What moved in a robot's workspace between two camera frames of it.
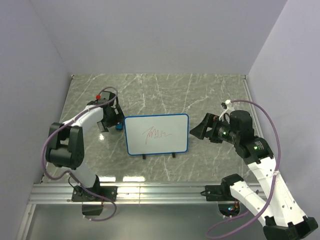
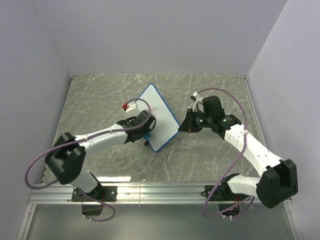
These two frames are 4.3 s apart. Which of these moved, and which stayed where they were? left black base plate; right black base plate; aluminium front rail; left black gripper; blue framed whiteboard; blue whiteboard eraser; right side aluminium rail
Moved: left black gripper; blue whiteboard eraser; blue framed whiteboard
Stayed: right black base plate; right side aluminium rail; aluminium front rail; left black base plate
